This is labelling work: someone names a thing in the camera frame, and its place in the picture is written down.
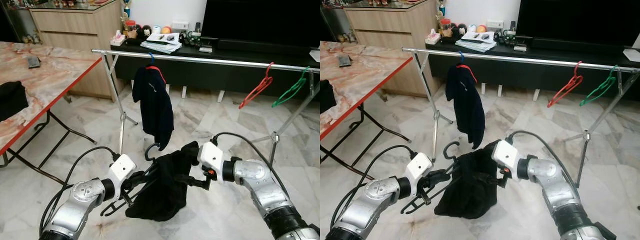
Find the black shirt red trim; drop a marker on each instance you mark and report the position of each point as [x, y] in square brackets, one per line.
[160, 195]
[467, 192]

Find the black plastic hanger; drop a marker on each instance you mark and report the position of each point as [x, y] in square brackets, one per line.
[149, 152]
[447, 150]

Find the red plastic hanger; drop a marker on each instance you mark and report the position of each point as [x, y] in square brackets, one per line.
[260, 87]
[567, 87]

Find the blue plastic hanger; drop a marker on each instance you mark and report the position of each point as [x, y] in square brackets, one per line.
[461, 58]
[151, 60]

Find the green plastic hanger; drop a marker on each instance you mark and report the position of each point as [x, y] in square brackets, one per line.
[602, 87]
[295, 89]

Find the navy polo shirt red collar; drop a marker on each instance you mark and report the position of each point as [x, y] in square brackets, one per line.
[465, 102]
[152, 105]

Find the black TV console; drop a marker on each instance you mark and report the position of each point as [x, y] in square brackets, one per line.
[530, 75]
[225, 75]

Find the silver metal clothes rack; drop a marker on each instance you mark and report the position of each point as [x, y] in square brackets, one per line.
[200, 60]
[525, 60]

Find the small white router box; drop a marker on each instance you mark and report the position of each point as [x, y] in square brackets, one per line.
[520, 47]
[205, 48]

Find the stack of white papers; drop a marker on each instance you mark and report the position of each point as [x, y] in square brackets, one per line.
[475, 44]
[160, 45]

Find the pink tissue box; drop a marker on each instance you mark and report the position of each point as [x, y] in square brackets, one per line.
[117, 40]
[432, 38]

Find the black soundbar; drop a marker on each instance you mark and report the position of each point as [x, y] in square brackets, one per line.
[265, 46]
[580, 45]

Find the light wooden cabinet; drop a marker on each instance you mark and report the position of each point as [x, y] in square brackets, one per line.
[390, 40]
[75, 45]

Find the black wallet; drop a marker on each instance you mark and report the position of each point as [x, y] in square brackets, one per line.
[33, 62]
[345, 61]

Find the glass jar red lid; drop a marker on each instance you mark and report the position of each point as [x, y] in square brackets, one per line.
[130, 31]
[444, 29]

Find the white power socket box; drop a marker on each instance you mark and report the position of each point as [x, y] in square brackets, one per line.
[495, 25]
[180, 26]

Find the white paper sheet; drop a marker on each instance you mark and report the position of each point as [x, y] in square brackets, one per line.
[315, 56]
[632, 55]

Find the black flat television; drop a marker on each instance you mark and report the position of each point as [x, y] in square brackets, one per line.
[260, 22]
[575, 22]

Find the gold and blue trophy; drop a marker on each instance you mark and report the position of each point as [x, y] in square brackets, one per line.
[126, 9]
[441, 7]

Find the glass display cabinet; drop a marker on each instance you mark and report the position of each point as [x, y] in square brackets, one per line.
[332, 20]
[15, 20]

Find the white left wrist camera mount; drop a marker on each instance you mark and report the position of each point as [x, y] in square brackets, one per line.
[122, 169]
[420, 166]

